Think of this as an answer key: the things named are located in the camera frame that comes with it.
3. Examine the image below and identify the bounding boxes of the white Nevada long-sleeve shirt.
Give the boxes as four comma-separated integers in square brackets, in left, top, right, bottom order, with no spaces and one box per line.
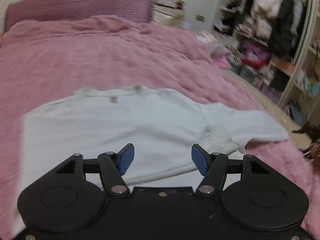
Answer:
[20,86,289,190]

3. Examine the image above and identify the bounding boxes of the grey plush toy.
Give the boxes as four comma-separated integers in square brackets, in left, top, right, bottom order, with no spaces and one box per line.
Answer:
[208,41,228,58]

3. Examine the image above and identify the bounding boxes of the pink fluffy bed blanket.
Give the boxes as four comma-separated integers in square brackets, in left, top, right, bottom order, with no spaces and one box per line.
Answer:
[0,15,320,240]

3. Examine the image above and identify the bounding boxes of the cream open wardrobe shelf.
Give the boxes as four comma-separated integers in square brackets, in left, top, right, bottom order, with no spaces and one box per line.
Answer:
[213,0,319,125]

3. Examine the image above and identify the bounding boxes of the cluttered bedside table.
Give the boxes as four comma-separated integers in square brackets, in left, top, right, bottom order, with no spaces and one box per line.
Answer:
[151,0,185,28]

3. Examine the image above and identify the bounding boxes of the purple quilted headboard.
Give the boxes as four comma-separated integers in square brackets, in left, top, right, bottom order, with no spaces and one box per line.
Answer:
[4,0,154,32]

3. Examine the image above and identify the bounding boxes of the white hanging jacket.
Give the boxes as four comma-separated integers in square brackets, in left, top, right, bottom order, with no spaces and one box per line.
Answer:
[251,0,283,40]

